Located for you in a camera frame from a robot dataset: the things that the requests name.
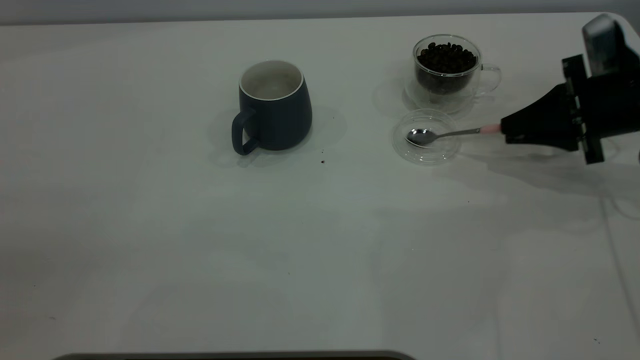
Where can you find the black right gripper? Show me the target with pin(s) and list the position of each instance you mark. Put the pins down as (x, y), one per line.
(615, 105)

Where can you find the dark grey ceramic mug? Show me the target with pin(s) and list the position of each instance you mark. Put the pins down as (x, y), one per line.
(280, 120)

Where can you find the roasted coffee beans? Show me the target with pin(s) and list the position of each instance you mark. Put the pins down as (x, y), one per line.
(446, 59)

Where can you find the clear glass saucer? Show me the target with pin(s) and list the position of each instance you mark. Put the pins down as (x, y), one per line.
(425, 152)

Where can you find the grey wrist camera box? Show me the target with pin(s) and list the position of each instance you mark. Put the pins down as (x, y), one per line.
(600, 45)

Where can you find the clear double-wall glass cup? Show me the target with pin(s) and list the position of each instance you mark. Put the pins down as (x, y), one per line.
(457, 102)

